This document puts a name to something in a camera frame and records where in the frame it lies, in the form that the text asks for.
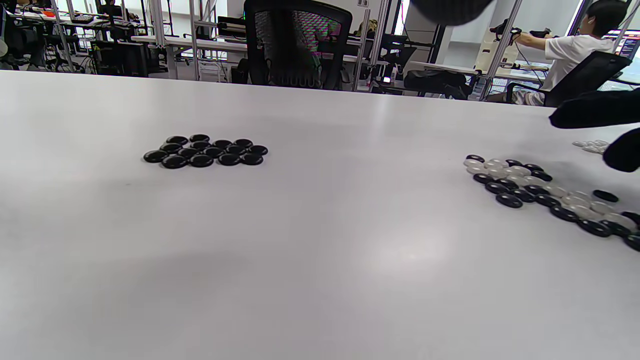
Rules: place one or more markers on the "person's right hand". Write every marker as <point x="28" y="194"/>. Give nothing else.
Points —
<point x="600" y="107"/>

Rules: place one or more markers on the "person's left hand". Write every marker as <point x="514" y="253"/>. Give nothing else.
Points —
<point x="452" y="12"/>

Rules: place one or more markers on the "sorted white go stones group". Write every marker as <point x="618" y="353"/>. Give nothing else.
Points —
<point x="592" y="146"/>

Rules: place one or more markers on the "mixed black white go stones pile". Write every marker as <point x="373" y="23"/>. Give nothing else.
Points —
<point x="530" y="192"/>

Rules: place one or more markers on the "sorted black go stones group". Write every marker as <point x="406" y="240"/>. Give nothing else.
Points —
<point x="202" y="152"/>

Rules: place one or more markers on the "black desk chair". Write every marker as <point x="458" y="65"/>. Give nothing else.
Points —
<point x="585" y="75"/>

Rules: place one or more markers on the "black mesh office chair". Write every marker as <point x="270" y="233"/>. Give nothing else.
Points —
<point x="280" y="45"/>

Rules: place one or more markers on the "black computer tower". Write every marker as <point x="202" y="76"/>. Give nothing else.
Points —
<point x="120" y="57"/>

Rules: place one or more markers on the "aluminium profile post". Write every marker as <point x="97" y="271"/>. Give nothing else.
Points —
<point x="194" y="40"/>

